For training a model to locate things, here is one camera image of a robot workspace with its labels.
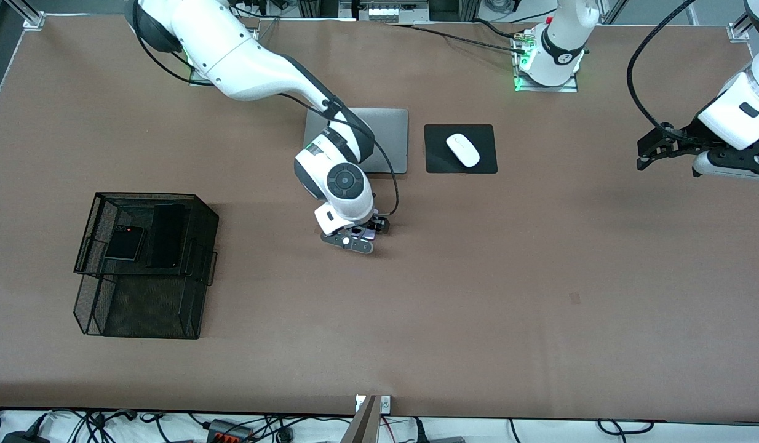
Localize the black slab smartphone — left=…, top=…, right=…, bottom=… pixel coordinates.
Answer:
left=146, top=202, right=187, bottom=270

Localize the black flip phone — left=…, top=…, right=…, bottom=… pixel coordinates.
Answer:
left=104, top=225, right=146, bottom=262

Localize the silver closed laptop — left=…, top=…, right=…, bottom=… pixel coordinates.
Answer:
left=304, top=107, right=410, bottom=174

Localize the black mouse pad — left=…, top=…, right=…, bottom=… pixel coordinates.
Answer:
left=424, top=124, right=498, bottom=174

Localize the white computer mouse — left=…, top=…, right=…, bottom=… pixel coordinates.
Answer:
left=446, top=133, right=480, bottom=167

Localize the aluminium profile bar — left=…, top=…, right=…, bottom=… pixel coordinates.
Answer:
left=341, top=395, right=380, bottom=443

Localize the silver metal terminal block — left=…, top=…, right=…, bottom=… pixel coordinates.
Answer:
left=340, top=0, right=431, bottom=24

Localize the black mesh two-tier tray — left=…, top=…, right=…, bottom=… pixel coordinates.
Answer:
left=73, top=192, right=220, bottom=340

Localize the black orange power strip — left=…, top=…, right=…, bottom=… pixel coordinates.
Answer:
left=207, top=418, right=253, bottom=443

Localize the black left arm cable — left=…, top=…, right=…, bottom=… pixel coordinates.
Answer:
left=626, top=0, right=700, bottom=134

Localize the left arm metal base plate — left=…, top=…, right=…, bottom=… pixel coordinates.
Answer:
left=513, top=31, right=579, bottom=94

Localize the aluminium frame corner post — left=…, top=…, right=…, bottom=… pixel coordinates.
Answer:
left=726, top=0, right=759, bottom=42
left=3, top=0, right=46, bottom=31

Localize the black cable on table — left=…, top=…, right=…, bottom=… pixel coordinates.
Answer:
left=384, top=18, right=529, bottom=56

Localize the black looped floor cable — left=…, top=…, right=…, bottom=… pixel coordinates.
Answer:
left=597, top=419, right=655, bottom=436

